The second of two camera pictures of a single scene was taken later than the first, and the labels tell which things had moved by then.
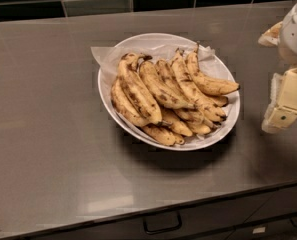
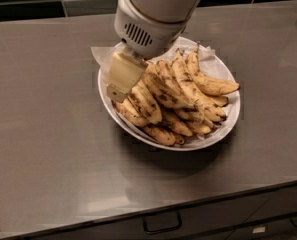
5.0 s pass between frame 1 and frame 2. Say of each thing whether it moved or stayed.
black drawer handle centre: stayed
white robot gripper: moved
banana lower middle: stayed
